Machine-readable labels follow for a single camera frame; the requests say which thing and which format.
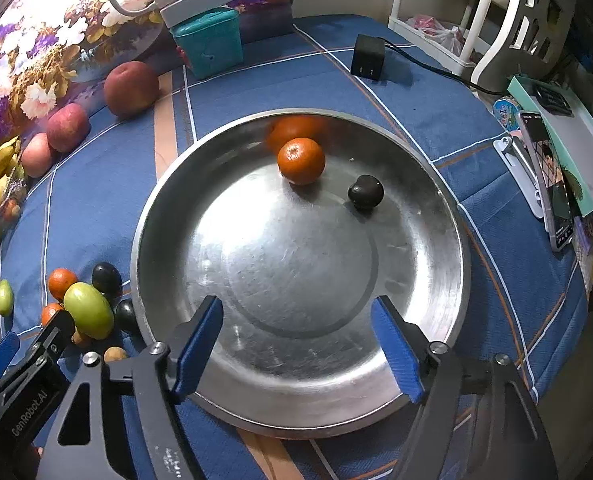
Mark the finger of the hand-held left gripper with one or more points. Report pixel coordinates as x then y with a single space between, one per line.
56 327
4 355

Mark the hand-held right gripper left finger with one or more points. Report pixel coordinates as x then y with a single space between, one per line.
196 345

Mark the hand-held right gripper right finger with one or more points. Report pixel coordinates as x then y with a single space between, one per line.
396 350

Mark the orange tangerine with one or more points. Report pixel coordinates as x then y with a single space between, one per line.
50 312
61 282
301 160

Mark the large green jujube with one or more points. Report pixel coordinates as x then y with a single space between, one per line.
89 310

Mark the small green jujube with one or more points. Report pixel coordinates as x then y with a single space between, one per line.
4 297

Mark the round metal plate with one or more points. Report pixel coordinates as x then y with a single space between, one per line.
301 270

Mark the dark plum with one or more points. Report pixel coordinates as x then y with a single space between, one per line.
125 316
106 279
365 192

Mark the small brown longan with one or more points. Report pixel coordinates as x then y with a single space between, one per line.
80 338
115 355

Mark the clear plastic container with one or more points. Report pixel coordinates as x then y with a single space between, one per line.
11 197

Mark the purple booklet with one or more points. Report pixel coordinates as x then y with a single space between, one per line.
591 242

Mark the smartphone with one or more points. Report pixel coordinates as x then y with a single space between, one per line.
551 185

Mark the large red apple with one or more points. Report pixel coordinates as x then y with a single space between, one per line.
131 89

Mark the blue and white packet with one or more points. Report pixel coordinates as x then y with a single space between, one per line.
506 110

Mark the teal board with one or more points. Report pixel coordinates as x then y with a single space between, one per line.
586 160

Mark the blue plaid tablecloth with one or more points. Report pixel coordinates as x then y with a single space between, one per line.
326 70

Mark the small red object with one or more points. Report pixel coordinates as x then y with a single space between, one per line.
182 55

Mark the floral painting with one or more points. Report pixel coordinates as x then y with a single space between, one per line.
51 35

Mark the black power adapter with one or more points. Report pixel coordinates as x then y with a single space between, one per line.
369 57

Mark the teal box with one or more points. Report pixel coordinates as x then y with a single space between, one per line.
209 42

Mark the pink plastic bag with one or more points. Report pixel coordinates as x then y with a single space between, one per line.
436 32

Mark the white chair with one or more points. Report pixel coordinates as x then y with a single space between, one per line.
516 10

